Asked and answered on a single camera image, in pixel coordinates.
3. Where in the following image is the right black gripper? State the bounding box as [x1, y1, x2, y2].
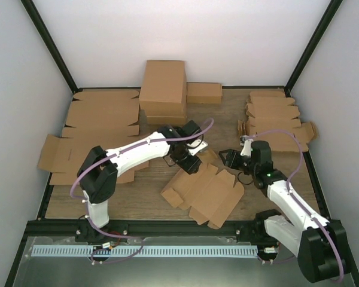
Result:
[219, 149, 258, 175]

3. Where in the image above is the small cardboard box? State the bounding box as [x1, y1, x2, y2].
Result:
[160, 148, 245, 229]
[187, 82, 223, 104]

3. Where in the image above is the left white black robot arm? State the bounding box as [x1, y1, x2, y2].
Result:
[74, 120, 208, 242]

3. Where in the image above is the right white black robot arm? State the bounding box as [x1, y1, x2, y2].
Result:
[218, 139, 349, 283]

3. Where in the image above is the small folded cardboard box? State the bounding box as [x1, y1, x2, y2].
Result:
[187, 82, 223, 104]

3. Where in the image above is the large folded cardboard box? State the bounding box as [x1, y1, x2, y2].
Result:
[139, 60, 187, 117]

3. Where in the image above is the stack of small cardboard blanks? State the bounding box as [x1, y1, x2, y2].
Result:
[238, 90, 318, 152]

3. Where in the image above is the large flat cardboard blank back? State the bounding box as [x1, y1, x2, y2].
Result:
[62, 90, 139, 138]

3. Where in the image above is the large flat cardboard blank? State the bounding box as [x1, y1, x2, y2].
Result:
[62, 90, 139, 138]
[38, 127, 141, 185]

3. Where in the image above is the large flat cardboard blank front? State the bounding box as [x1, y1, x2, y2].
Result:
[38, 127, 141, 185]

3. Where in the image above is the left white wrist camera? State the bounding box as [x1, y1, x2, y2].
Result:
[187, 139, 208, 155]

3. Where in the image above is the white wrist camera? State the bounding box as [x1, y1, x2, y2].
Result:
[240, 135, 254, 157]
[187, 139, 208, 155]

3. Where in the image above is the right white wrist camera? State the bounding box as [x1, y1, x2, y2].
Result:
[240, 135, 254, 157]

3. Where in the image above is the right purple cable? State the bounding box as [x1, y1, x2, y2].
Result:
[242, 129, 345, 282]

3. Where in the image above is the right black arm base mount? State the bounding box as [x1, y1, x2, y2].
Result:
[236, 209, 281, 245]

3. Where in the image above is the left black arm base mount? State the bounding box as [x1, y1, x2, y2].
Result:
[74, 215, 129, 243]

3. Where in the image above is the black aluminium frame rail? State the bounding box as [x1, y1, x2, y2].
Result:
[25, 219, 241, 243]

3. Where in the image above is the light blue slotted cable duct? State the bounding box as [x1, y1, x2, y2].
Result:
[31, 245, 258, 259]

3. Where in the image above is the right black frame post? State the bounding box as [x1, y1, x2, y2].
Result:
[285, 0, 343, 94]

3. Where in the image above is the black frame post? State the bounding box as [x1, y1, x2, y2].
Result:
[285, 0, 343, 94]
[20, 0, 79, 94]

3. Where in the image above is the left black frame post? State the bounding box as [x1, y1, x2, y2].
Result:
[20, 0, 79, 94]

